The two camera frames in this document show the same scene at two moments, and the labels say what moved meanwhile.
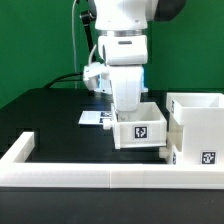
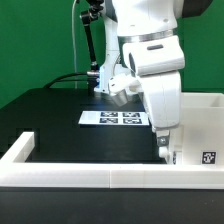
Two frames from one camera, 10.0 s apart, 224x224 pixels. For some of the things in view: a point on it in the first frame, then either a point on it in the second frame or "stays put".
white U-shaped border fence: (17, 172) stays put
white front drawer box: (169, 153) stays put
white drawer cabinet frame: (196, 126) stays put
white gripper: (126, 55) → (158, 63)
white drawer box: (143, 128) → (176, 138)
